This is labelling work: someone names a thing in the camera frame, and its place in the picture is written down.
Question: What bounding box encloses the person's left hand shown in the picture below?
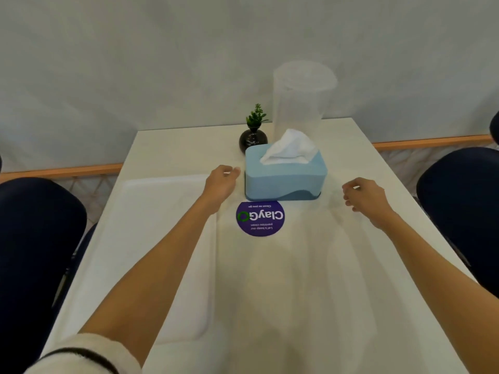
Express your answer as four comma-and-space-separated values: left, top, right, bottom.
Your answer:
201, 164, 242, 209

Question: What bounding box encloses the person's right hand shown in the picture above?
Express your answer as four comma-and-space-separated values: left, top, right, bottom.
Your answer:
342, 177, 395, 229

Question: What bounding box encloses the person's right forearm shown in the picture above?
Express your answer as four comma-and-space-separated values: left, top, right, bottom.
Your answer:
374, 212, 499, 374

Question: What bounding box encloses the person's left forearm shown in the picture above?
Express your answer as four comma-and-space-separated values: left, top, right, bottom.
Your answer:
78, 196, 223, 366

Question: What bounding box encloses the small green plant black vase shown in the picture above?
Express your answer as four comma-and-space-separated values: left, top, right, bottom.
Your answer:
239, 104, 270, 155

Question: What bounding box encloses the blue tissue box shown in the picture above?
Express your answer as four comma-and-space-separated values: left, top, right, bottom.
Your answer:
244, 143, 328, 202

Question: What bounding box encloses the round purple sticker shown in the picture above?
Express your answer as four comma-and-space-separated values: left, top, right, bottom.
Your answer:
236, 200, 285, 237

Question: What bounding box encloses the white tissue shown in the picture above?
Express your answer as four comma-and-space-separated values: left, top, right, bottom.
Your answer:
260, 129, 319, 165

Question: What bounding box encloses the clear plastic cylinder container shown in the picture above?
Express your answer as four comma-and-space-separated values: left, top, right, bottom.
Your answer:
272, 61, 338, 142

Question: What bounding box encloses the white tray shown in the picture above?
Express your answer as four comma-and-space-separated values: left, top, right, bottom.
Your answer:
51, 174, 219, 345

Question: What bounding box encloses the dark blue chair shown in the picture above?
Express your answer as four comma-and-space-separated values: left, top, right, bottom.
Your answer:
416, 111, 499, 298
0, 156, 98, 374

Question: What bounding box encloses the white sleeve cuff black stripe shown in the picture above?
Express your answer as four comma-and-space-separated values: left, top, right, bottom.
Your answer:
25, 333, 143, 374

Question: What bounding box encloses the wooden baseboard rail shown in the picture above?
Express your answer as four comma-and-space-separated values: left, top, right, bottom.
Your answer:
0, 135, 496, 184

